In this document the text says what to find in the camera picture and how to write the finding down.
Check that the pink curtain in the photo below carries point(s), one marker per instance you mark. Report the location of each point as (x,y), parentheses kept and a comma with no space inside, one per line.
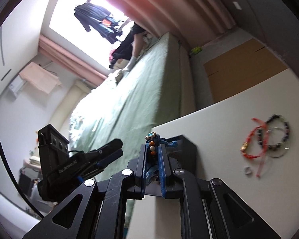
(195,22)

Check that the brown cardboard sheet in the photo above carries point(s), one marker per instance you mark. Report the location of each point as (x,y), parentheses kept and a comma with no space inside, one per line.
(241,68)

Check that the left curtain panel pink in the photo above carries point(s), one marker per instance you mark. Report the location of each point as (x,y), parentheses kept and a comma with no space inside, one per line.
(69,61)

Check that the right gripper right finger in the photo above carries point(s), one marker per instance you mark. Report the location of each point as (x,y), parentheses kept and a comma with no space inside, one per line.
(200,212)

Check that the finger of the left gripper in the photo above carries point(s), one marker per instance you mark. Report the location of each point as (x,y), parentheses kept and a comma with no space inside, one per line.
(109,152)
(96,162)

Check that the white wall switch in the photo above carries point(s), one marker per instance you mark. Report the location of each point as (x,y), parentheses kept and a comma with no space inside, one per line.
(236,4)

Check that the green toy block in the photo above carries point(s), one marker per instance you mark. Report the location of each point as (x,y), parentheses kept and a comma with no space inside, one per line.
(196,50)

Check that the pink hanging towel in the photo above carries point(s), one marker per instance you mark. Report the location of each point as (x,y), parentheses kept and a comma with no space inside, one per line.
(40,78)

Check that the person in black clothes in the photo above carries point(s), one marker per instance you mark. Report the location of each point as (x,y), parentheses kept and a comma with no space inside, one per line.
(124,50)

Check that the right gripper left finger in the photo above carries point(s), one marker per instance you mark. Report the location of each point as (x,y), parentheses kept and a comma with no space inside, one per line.
(127,184)

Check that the thin silver bangle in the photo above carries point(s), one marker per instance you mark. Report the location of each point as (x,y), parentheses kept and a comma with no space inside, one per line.
(280,148)

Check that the dark hanging clothes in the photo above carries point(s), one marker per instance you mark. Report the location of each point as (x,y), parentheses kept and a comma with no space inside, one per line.
(100,19)

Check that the black jewelry box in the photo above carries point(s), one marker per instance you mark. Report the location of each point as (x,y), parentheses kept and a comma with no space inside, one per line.
(169,154)

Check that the green bed cover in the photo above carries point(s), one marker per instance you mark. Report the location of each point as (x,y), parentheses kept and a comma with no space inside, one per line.
(147,96)

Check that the white air conditioner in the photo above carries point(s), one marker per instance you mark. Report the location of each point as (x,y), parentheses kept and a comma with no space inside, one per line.
(16,85)

